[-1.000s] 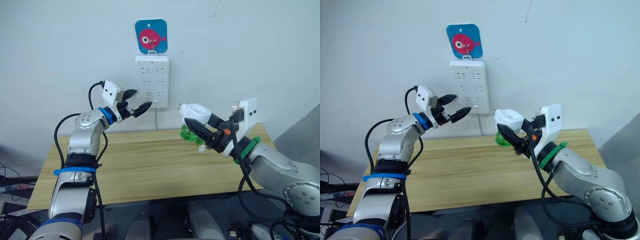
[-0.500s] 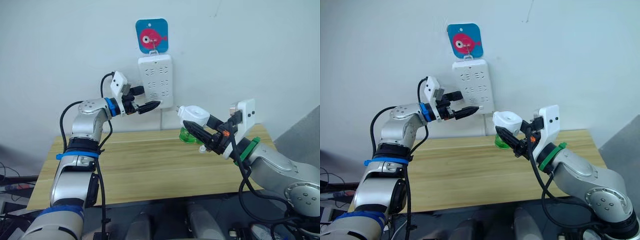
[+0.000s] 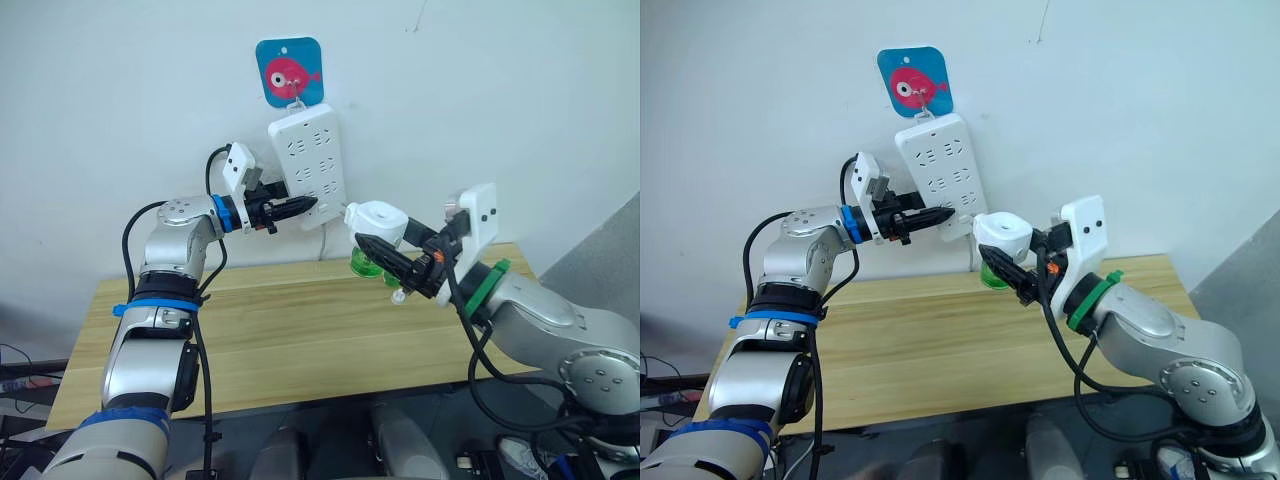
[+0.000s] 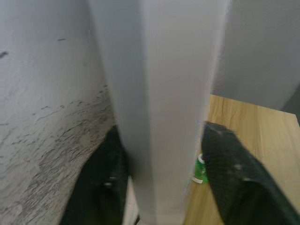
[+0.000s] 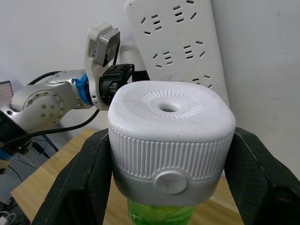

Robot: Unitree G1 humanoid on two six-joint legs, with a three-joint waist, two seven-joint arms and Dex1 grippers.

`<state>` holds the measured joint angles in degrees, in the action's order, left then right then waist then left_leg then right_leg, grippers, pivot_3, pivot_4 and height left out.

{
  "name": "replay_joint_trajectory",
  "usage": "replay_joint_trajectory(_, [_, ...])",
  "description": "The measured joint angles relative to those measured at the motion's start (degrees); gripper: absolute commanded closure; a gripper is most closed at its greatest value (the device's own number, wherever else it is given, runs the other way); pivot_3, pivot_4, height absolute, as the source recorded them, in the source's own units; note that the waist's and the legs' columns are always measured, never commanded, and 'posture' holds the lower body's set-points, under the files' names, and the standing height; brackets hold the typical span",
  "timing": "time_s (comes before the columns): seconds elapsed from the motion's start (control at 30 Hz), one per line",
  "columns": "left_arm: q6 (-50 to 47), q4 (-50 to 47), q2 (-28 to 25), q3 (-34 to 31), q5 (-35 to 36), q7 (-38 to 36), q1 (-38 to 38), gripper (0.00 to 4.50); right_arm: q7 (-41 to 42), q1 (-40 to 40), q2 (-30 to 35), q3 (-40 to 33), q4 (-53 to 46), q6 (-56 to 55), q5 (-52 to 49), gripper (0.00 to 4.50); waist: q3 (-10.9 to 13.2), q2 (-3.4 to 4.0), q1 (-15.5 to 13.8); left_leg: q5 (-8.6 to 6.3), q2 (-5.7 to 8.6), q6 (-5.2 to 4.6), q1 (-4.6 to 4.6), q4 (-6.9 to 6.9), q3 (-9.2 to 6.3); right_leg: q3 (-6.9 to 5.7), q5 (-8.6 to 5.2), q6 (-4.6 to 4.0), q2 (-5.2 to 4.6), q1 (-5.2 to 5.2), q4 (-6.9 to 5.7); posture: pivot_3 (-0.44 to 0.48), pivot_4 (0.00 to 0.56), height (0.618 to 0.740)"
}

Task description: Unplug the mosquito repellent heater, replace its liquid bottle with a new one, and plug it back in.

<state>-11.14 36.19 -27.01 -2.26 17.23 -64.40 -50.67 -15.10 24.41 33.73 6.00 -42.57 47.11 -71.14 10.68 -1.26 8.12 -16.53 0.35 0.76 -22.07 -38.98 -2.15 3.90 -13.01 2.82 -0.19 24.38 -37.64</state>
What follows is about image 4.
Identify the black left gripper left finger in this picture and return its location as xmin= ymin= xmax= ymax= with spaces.
xmin=61 ymin=125 xmax=129 ymax=225

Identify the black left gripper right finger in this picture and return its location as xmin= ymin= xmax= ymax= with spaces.
xmin=201 ymin=121 xmax=300 ymax=225

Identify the green liquid repellent bottle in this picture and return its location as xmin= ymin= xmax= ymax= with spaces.
xmin=192 ymin=153 xmax=210 ymax=184

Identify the white upright panel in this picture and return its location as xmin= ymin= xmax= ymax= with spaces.
xmin=88 ymin=0 xmax=233 ymax=225

